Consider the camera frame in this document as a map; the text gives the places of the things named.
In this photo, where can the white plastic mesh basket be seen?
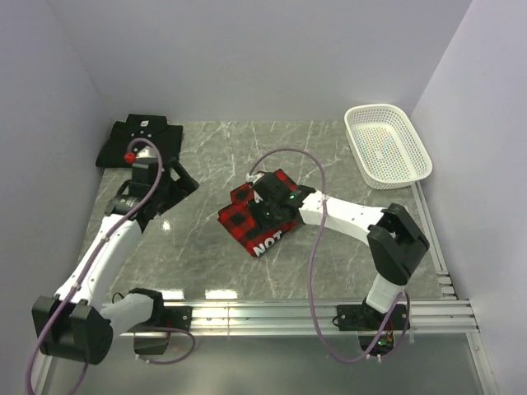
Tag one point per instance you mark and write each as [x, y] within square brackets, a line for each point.
[386, 147]

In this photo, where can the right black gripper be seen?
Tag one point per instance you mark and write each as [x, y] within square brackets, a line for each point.
[257, 206]

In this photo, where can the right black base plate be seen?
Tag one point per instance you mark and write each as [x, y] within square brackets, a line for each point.
[361, 317]

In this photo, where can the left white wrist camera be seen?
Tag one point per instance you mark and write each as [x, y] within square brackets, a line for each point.
[145, 153]

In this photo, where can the folded black button shirt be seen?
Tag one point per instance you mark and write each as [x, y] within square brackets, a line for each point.
[167, 138]

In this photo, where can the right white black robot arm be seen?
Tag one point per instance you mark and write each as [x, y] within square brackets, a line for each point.
[397, 244]

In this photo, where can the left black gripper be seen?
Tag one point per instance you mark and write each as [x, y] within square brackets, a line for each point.
[182, 187]

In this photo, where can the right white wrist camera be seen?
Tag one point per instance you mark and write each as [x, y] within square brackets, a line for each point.
[253, 178]

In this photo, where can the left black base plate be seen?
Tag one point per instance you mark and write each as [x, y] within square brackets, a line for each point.
[178, 317]

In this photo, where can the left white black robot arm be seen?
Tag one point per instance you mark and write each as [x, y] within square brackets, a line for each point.
[74, 324]

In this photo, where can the red black plaid shirt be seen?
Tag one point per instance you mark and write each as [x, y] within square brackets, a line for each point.
[239, 223]

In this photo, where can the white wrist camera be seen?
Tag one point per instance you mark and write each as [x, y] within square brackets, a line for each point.
[145, 153]
[253, 178]

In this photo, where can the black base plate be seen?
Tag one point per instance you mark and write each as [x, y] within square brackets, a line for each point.
[178, 317]
[361, 317]

